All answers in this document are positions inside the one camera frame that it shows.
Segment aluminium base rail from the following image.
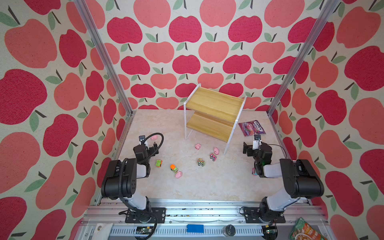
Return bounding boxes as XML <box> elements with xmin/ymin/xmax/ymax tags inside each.
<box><xmin>72</xmin><ymin>199</ymin><xmax>336</xmax><ymax>240</ymax></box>

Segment orange green toy truck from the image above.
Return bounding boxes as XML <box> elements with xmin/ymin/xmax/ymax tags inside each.
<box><xmin>170</xmin><ymin>164</ymin><xmax>179</xmax><ymax>174</ymax></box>

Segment blue tape block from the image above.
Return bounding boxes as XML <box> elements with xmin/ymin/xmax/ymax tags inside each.
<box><xmin>187</xmin><ymin>224</ymin><xmax>205</xmax><ymax>234</ymax></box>

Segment green snack packet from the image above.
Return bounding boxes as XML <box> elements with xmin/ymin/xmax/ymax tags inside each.
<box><xmin>289</xmin><ymin>218</ymin><xmax>327</xmax><ymax>240</ymax></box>

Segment round black knob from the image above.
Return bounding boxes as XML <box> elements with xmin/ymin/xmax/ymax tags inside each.
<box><xmin>223</xmin><ymin>225</ymin><xmax>236</xmax><ymax>237</ymax></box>

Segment pink pig toy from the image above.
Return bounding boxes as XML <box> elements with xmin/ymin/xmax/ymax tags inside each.
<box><xmin>214</xmin><ymin>147</ymin><xmax>220</xmax><ymax>155</ymax></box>
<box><xmin>175</xmin><ymin>171</ymin><xmax>183</xmax><ymax>179</ymax></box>

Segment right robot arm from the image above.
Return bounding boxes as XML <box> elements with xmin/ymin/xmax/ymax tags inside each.
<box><xmin>243</xmin><ymin>141</ymin><xmax>325</xmax><ymax>222</ymax></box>

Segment green pink toy bus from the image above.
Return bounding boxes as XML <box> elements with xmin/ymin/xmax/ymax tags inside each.
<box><xmin>197</xmin><ymin>158</ymin><xmax>205</xmax><ymax>167</ymax></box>

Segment left aluminium frame post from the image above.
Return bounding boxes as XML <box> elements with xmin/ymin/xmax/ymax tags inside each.
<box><xmin>73</xmin><ymin>0</ymin><xmax>134</xmax><ymax>116</ymax></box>

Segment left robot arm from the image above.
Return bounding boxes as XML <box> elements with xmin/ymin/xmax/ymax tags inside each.
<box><xmin>101</xmin><ymin>144</ymin><xmax>159</xmax><ymax>214</ymax></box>

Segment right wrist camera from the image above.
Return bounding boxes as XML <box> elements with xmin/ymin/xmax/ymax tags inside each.
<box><xmin>253</xmin><ymin>134</ymin><xmax>261</xmax><ymax>150</ymax></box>

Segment aluminium frame post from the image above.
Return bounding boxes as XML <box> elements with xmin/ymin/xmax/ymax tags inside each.
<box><xmin>267</xmin><ymin>0</ymin><xmax>341</xmax><ymax>119</ymax></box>
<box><xmin>73</xmin><ymin>0</ymin><xmax>134</xmax><ymax>116</ymax></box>

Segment wooden two-tier shelf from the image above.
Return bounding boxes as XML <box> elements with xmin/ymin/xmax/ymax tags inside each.
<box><xmin>183</xmin><ymin>84</ymin><xmax>247</xmax><ymax>154</ymax></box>

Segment purple candy bag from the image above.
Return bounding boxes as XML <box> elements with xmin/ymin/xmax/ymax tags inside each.
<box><xmin>239</xmin><ymin>120</ymin><xmax>266</xmax><ymax>137</ymax></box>

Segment right aluminium frame post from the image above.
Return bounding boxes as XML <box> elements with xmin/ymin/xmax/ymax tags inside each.
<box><xmin>267</xmin><ymin>0</ymin><xmax>341</xmax><ymax>119</ymax></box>

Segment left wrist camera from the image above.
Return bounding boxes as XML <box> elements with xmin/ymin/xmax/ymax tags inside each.
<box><xmin>139</xmin><ymin>135</ymin><xmax>146</xmax><ymax>145</ymax></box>

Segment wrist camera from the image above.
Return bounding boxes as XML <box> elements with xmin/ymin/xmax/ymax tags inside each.
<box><xmin>139</xmin><ymin>135</ymin><xmax>146</xmax><ymax>145</ymax></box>
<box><xmin>253</xmin><ymin>134</ymin><xmax>261</xmax><ymax>150</ymax></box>

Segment pink teal toy car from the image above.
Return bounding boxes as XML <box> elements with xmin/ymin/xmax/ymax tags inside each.
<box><xmin>252</xmin><ymin>168</ymin><xmax>258</xmax><ymax>176</ymax></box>

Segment green toy car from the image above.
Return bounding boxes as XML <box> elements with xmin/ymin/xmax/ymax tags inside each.
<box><xmin>156</xmin><ymin>160</ymin><xmax>163</xmax><ymax>168</ymax></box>

